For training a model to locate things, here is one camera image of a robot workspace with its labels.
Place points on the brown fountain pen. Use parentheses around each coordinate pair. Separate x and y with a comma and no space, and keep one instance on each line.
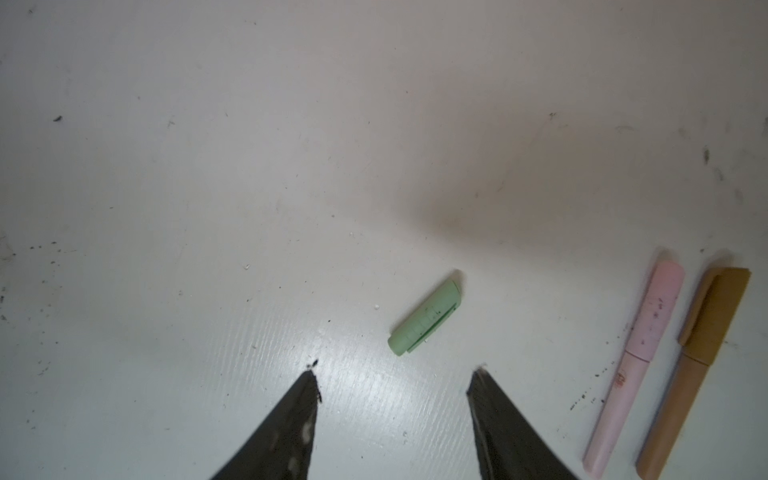
(710,315)

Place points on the pink fountain pen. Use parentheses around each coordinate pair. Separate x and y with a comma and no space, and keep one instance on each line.
(648,329)

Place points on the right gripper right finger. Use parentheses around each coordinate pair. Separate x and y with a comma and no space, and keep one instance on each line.
(507,446)

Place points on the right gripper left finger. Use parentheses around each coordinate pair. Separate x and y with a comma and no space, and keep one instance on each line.
(282,445)

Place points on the green pen cap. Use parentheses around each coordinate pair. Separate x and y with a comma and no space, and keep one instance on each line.
(426,318)

